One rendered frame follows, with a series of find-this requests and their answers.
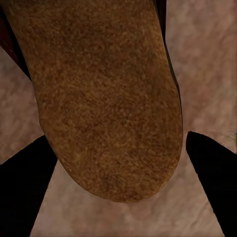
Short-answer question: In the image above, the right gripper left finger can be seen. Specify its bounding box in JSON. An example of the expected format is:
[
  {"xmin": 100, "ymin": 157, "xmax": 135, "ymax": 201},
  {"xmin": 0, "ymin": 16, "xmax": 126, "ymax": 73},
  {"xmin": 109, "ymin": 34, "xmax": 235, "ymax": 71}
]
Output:
[{"xmin": 0, "ymin": 135, "xmax": 58, "ymax": 237}]

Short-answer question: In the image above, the sandal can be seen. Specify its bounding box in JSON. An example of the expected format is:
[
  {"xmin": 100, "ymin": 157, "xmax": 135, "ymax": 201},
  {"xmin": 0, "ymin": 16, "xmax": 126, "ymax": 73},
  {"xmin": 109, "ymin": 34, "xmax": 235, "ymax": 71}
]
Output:
[{"xmin": 0, "ymin": 0, "xmax": 184, "ymax": 203}]

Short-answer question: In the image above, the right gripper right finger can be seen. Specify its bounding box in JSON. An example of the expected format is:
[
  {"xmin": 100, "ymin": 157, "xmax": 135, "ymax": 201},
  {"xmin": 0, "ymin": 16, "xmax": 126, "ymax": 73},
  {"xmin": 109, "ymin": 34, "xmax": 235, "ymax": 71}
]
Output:
[{"xmin": 186, "ymin": 131, "xmax": 237, "ymax": 237}]

